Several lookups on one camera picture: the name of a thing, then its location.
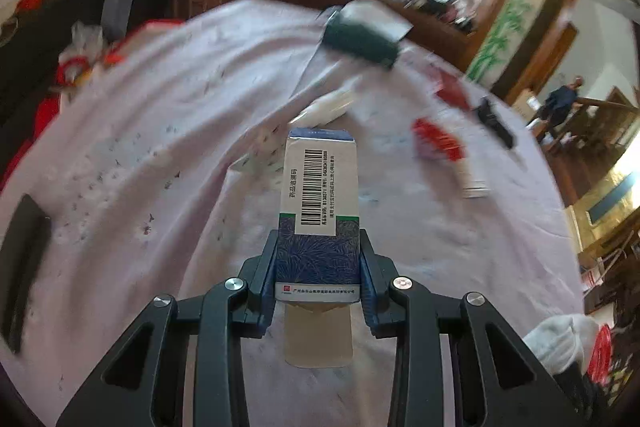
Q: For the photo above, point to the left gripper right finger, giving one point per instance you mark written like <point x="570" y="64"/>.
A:
<point x="496" y="379"/>

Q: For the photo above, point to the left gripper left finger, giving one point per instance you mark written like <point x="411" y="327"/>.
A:
<point x="140" y="381"/>

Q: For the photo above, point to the white red carton box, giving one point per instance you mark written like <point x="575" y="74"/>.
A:
<point x="471" y="180"/>

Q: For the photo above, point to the blue white medicine box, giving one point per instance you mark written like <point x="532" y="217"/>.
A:
<point x="318" y="248"/>

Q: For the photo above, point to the red plastic wrapper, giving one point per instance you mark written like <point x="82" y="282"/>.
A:
<point x="433" y="142"/>

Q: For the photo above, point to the red plastic mesh basket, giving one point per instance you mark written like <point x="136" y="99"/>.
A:
<point x="601" y="357"/>

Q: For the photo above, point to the black flat phone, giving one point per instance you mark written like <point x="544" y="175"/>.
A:
<point x="22" y="249"/>

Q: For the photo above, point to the black toy pistol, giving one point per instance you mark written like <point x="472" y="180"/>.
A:
<point x="486" y="116"/>

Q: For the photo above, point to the wooden stair railing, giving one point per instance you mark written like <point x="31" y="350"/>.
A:
<point x="598" y="125"/>

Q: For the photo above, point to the person in dark clothes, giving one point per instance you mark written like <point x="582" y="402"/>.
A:
<point x="558" y="104"/>

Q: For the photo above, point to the dark red foil packet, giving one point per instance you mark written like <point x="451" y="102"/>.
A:
<point x="449" y="89"/>

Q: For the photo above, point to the white spray bottle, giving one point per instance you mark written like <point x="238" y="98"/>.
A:
<point x="325" y="109"/>

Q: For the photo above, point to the dark green tissue box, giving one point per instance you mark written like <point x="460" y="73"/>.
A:
<point x="366" y="29"/>

